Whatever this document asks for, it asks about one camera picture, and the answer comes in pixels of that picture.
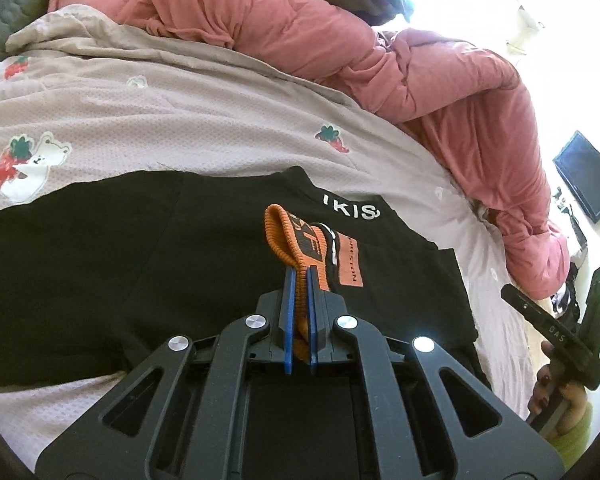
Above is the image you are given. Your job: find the dark flat screen monitor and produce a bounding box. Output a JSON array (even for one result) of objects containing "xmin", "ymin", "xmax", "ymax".
[{"xmin": 552, "ymin": 130, "xmax": 600, "ymax": 224}]

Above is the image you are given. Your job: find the beige strawberry bear print blanket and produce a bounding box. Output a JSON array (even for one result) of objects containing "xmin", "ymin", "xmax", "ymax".
[{"xmin": 0, "ymin": 5, "xmax": 546, "ymax": 461}]

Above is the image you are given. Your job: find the black t-shirt with orange collar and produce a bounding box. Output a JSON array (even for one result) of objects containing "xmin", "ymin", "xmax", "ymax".
[{"xmin": 0, "ymin": 166, "xmax": 493, "ymax": 480}]

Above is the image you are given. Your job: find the person's right hand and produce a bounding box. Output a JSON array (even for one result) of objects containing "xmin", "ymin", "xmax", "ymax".
[{"xmin": 527, "ymin": 340, "xmax": 590, "ymax": 438}]

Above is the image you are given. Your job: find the pink comforter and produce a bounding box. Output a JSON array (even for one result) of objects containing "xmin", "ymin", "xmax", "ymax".
[{"xmin": 47, "ymin": 0, "xmax": 571, "ymax": 301}]

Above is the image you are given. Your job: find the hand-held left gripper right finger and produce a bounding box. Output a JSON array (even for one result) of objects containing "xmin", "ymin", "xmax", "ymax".
[{"xmin": 307, "ymin": 267, "xmax": 567, "ymax": 480}]

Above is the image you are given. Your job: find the dark cloth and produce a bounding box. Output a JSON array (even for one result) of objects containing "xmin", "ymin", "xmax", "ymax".
[{"xmin": 550, "ymin": 260, "xmax": 581, "ymax": 318}]

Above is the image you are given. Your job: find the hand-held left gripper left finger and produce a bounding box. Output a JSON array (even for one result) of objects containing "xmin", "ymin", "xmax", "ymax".
[{"xmin": 35, "ymin": 267, "xmax": 298, "ymax": 480}]

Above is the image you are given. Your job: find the person's right forearm green sleeve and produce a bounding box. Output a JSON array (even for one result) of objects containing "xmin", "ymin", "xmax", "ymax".
[{"xmin": 550, "ymin": 400, "xmax": 595, "ymax": 461}]

